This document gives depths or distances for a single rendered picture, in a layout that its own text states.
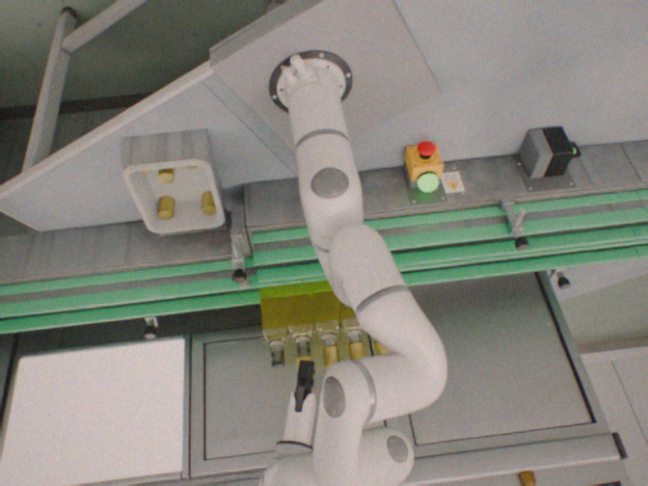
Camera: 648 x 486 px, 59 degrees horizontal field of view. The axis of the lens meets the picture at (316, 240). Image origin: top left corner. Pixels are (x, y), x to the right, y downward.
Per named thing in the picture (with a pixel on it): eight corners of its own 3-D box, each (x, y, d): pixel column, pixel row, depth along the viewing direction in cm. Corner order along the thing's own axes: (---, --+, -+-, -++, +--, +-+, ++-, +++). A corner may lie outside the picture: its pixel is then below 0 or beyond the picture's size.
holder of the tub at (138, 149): (158, 217, 139) (157, 243, 135) (123, 137, 116) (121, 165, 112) (229, 209, 140) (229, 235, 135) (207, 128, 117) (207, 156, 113)
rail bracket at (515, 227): (494, 202, 129) (512, 252, 121) (501, 181, 123) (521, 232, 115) (511, 201, 129) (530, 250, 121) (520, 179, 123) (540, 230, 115)
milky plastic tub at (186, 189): (151, 205, 135) (149, 235, 130) (122, 138, 116) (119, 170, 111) (226, 197, 135) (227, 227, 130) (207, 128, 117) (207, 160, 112)
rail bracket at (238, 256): (237, 258, 134) (239, 306, 127) (226, 216, 120) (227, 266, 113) (250, 257, 134) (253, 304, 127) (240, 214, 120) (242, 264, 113)
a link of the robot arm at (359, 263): (414, 277, 78) (409, 322, 92) (346, 153, 90) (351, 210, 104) (350, 302, 77) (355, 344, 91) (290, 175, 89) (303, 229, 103)
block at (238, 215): (234, 229, 136) (235, 255, 132) (229, 205, 128) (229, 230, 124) (250, 229, 136) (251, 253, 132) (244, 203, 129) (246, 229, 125)
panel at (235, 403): (20, 358, 142) (-9, 505, 123) (14, 353, 140) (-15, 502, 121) (376, 315, 146) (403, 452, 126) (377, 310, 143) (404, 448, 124)
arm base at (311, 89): (255, 67, 100) (262, 132, 92) (318, 34, 96) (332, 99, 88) (297, 118, 112) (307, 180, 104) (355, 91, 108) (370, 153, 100)
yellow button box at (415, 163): (402, 165, 133) (409, 189, 129) (406, 142, 127) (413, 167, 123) (432, 161, 134) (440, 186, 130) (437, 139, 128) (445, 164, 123)
